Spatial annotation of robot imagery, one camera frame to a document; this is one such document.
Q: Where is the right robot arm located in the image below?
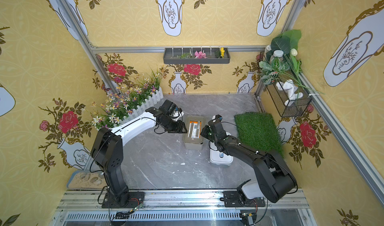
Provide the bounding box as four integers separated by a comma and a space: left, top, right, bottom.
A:
201, 115, 298, 203

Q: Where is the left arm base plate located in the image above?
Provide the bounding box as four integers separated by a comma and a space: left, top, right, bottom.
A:
102, 192, 145, 209

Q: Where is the green artificial grass mat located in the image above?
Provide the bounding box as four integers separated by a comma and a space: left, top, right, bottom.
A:
234, 112, 284, 156

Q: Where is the orange tissue pack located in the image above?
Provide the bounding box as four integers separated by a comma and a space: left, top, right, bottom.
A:
188, 120, 202, 140

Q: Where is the green artificial leaf plant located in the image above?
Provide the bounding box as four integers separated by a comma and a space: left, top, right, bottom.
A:
259, 30, 321, 94

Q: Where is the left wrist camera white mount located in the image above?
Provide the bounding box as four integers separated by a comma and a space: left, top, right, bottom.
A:
171, 108, 184, 122

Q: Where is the yellow artificial flower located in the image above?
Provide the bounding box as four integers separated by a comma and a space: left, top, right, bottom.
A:
220, 48, 225, 58

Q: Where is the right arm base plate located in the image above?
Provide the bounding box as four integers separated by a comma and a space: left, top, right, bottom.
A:
220, 191, 266, 208

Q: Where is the black wire wall basket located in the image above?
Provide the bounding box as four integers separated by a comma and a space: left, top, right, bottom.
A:
267, 76, 312, 118

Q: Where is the grey wall shelf tray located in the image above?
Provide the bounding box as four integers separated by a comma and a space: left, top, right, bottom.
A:
163, 47, 231, 65

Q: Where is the pink artificial flower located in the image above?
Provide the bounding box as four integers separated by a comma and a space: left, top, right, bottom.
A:
195, 51, 207, 59

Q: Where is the beige tissue box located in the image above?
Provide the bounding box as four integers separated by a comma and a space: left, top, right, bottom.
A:
182, 115, 207, 151

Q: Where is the white tissue box lid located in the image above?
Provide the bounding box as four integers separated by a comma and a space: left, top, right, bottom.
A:
209, 142, 234, 166

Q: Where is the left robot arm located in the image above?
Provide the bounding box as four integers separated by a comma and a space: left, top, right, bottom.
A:
91, 100, 187, 209

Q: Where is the sand tray with stones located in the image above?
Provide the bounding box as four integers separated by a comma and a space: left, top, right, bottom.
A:
67, 171, 107, 190

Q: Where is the white fence flower planter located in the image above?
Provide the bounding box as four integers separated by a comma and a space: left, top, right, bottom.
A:
90, 70, 163, 130

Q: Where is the white cloth in basket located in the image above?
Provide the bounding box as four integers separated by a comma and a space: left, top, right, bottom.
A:
276, 80, 304, 107

